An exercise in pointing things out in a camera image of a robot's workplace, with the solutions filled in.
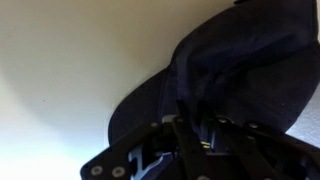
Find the black cap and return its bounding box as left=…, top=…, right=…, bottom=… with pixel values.
left=107, top=0, right=320, bottom=148

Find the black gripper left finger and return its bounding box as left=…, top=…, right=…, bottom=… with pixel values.
left=79, top=99, right=215, bottom=180

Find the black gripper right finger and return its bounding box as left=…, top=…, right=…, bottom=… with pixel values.
left=199, top=102, right=320, bottom=180

